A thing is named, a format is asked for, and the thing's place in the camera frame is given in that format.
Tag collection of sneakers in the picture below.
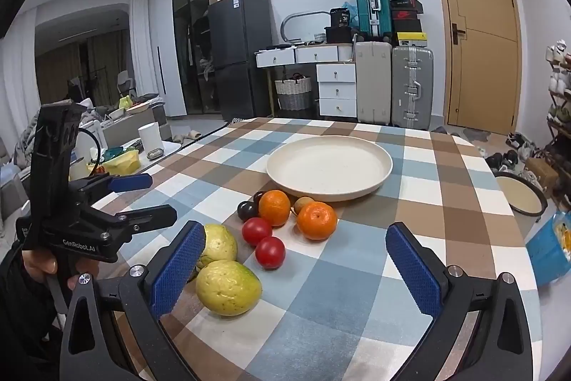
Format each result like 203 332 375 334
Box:
546 41 571 118

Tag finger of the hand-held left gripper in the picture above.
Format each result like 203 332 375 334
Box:
91 204 178 246
74 173 153 205

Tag black storage box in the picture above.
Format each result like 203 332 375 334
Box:
325 26 355 44

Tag orange mandarin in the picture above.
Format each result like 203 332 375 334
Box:
259 190 292 227
297 201 338 241

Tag wooden door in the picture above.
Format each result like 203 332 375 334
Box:
426 0 522 136

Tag white cabinet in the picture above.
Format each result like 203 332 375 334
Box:
148 0 187 117

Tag yellow cloth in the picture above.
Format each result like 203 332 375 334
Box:
96 149 140 175

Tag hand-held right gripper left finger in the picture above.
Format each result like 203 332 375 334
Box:
60 220 207 381

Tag person's left hand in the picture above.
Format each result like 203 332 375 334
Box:
22 249 90 292

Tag white drawer desk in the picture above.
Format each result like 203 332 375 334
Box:
254 44 358 118

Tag black refrigerator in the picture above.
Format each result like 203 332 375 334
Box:
207 0 274 120

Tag scattered dark shoes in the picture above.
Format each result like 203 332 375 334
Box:
484 132 538 172

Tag white cylinder appliance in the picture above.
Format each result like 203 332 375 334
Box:
138 123 160 154

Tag silver suitcase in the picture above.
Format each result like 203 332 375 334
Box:
391 45 434 131

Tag teal suitcase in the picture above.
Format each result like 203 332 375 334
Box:
354 0 393 42

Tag red tomato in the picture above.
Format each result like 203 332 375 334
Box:
242 217 273 247
255 236 286 270

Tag blue printed bag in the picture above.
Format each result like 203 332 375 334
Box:
525 209 571 286

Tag black printed box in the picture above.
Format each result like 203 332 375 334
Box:
330 7 353 28

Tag person's left forearm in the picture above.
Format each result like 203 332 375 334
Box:
0 238 67 381

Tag yellow black shoe box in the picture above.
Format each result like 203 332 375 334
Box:
396 32 428 48

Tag wicker basket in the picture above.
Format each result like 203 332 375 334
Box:
274 76 313 110

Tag yellow green guava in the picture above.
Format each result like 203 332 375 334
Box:
196 224 238 270
195 260 262 316

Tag beige suitcase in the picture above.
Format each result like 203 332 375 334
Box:
354 41 393 125

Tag oval metal frame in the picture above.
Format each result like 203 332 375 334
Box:
281 11 331 45

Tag dark glass wardrobe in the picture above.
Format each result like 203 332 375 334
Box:
172 0 236 116

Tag black cable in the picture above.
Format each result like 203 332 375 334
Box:
77 128 102 174

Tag checkered tablecloth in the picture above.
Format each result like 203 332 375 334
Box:
91 117 540 381

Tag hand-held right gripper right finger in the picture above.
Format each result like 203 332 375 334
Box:
386 222 534 381

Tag white curtain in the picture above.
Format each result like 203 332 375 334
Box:
129 0 153 96

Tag white office chair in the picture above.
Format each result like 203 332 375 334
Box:
117 71 137 98

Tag cream round plate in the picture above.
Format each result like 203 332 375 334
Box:
266 135 393 202

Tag round cream basin dark rim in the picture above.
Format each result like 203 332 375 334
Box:
493 173 549 216

